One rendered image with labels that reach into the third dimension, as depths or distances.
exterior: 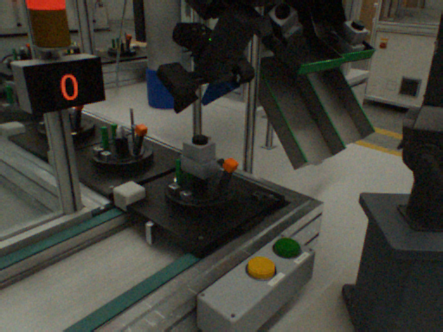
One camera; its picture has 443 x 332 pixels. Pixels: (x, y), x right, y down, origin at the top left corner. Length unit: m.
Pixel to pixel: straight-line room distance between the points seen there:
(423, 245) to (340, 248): 0.33
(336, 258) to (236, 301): 0.33
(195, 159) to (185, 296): 0.26
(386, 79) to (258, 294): 4.48
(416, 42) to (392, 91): 0.53
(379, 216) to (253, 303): 0.22
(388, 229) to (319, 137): 0.43
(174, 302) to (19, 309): 0.23
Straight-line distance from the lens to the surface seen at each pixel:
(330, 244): 0.90
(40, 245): 0.77
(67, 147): 0.76
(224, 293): 0.60
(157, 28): 1.65
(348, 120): 1.11
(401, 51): 4.88
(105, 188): 0.86
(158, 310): 0.58
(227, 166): 0.71
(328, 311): 0.75
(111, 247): 0.78
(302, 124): 0.97
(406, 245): 0.58
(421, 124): 0.57
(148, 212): 0.76
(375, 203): 0.66
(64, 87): 0.68
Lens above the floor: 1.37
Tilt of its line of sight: 26 degrees down
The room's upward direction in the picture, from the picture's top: 1 degrees clockwise
